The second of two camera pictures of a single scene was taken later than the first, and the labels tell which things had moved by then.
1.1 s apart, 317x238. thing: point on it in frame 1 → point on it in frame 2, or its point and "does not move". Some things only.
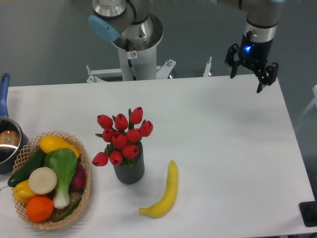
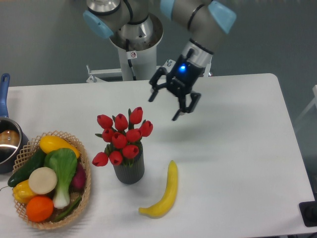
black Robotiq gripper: (255, 55) → (183, 76)
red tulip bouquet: (123, 137) does not move
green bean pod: (59, 217) does not move
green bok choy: (63, 162) does not move
